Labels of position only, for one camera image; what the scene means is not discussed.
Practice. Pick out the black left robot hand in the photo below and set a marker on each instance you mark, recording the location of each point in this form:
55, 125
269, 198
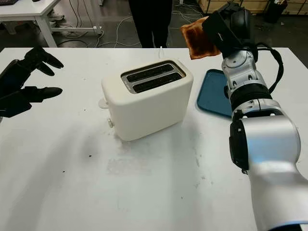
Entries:
14, 77

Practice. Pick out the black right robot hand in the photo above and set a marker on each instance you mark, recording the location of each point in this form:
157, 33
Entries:
240, 21

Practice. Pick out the browned toast slice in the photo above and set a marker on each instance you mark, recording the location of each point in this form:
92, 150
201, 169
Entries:
198, 39

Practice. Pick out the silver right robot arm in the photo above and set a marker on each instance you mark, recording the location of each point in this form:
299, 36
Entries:
264, 144

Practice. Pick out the person beige jacket black trousers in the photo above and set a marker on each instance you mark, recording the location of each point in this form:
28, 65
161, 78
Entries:
151, 21

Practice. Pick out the cream two-slot toaster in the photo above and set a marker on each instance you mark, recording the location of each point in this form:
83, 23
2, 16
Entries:
146, 108

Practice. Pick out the wooden crate stack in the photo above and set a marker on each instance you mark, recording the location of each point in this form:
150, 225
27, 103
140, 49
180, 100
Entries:
255, 6

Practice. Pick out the black trash bin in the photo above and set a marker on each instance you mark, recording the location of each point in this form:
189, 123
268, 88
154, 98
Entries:
276, 12

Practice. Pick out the white office desk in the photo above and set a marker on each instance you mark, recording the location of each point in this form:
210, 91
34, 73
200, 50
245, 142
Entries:
29, 12

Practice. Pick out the white sneaker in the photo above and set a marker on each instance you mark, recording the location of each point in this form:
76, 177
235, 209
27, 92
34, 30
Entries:
57, 17

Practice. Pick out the blue plastic tray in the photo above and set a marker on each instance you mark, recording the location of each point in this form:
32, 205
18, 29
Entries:
214, 96

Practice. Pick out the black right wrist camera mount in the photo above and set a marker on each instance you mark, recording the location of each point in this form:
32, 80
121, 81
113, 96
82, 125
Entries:
221, 33

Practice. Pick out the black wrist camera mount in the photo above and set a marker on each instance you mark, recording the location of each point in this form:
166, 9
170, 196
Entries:
13, 106
221, 33

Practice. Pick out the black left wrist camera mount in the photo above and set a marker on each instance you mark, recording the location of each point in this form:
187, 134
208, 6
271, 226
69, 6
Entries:
13, 106

